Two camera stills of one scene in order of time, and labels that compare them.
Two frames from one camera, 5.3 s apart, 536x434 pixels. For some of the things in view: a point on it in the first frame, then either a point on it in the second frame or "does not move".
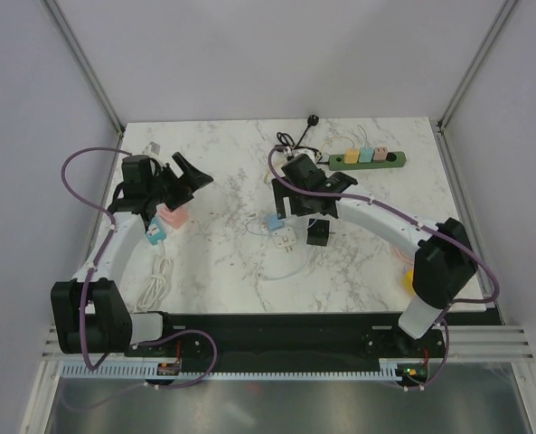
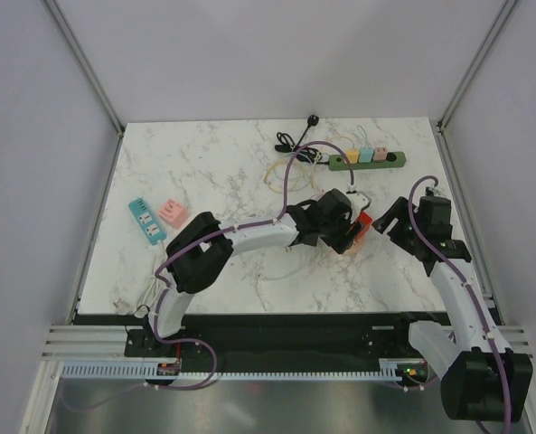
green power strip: [394, 160] does not move
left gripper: [185, 185] → [343, 242]
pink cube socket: [177, 218] does not move
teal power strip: [155, 232] does not move
